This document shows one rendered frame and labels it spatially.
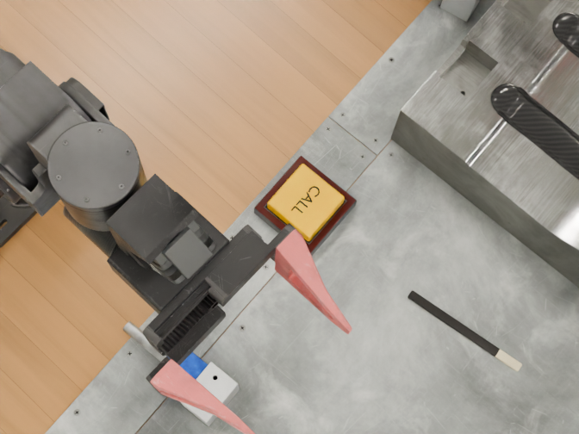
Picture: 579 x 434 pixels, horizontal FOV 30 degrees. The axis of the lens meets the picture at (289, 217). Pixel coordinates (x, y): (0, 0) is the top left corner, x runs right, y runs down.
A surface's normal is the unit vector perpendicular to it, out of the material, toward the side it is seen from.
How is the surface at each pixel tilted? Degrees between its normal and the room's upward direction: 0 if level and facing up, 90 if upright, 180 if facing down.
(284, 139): 0
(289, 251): 22
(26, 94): 1
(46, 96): 1
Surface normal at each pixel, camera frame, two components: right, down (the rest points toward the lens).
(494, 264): 0.03, -0.25
